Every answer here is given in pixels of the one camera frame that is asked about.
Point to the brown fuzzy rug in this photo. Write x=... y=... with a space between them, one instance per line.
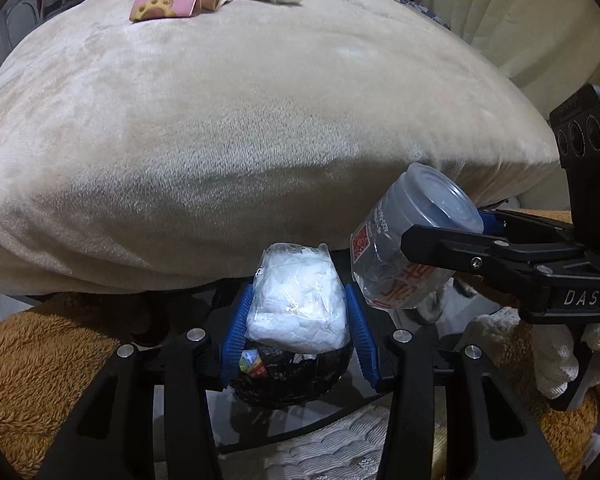
x=30 y=370

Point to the trash bin with black bag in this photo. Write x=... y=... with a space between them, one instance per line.
x=285 y=385

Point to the pink paw-print snack packet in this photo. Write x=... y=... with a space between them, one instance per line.
x=165 y=7

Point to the white tissue-filled plastic bag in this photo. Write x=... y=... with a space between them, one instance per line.
x=295 y=305

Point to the blue patterned cloth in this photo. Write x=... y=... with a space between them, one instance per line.
x=425 y=7

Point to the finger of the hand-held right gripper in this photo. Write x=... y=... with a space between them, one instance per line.
x=450 y=255
x=487 y=222

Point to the white quilted mat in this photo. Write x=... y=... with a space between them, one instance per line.
x=330 y=455

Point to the colourful crumpled wrapper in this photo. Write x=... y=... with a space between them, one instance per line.
x=251 y=362

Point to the clear plastic cup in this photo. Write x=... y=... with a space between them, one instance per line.
x=405 y=220

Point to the beige plush blanket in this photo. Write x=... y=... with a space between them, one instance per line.
x=230 y=135

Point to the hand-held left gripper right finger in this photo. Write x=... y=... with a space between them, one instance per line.
x=362 y=335

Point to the cream curtain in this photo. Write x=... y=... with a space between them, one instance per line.
x=505 y=20

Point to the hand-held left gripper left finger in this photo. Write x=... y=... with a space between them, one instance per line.
x=237 y=320

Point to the metal frame chair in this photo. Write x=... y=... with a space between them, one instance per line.
x=30 y=5

